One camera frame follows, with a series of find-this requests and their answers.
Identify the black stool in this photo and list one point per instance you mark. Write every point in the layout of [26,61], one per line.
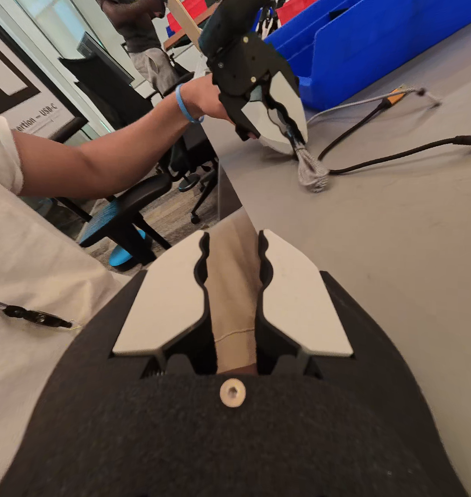
[142,190]

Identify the white t-shirt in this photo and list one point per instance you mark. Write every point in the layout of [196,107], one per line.
[33,252]

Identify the round blue base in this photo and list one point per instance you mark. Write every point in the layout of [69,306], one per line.
[126,252]

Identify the person's left forearm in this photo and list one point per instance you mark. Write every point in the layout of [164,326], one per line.
[103,155]

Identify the beige trousers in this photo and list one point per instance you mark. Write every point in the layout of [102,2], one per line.
[231,291]

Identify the blue plastic bin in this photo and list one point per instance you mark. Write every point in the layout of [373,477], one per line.
[375,50]

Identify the white wall sign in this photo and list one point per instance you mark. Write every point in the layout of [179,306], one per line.
[45,112]

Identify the black office chair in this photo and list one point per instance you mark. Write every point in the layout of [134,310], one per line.
[103,89]

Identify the black monitor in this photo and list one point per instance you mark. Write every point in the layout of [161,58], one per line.
[99,54]

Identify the person's left hand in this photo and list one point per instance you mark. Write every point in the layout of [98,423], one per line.
[210,101]

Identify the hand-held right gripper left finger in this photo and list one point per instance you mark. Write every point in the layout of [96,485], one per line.
[169,299]

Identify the blue wristband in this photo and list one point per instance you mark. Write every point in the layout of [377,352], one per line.
[180,103]

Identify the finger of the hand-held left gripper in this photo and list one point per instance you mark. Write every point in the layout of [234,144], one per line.
[292,101]
[262,124]

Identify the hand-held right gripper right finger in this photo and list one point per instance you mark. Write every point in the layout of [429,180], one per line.
[297,299]

